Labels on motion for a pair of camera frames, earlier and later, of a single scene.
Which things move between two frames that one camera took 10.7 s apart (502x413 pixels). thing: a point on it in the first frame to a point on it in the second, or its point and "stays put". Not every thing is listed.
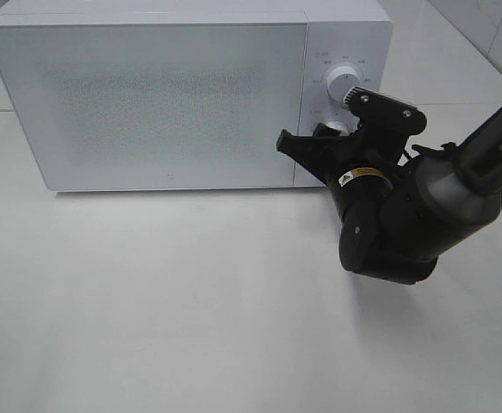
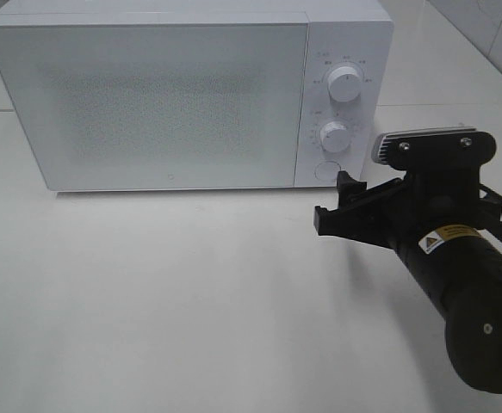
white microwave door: x=155 y=106 stays put
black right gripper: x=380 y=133 to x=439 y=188
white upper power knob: x=341 y=80 stays put
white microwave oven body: x=182 y=97 stays put
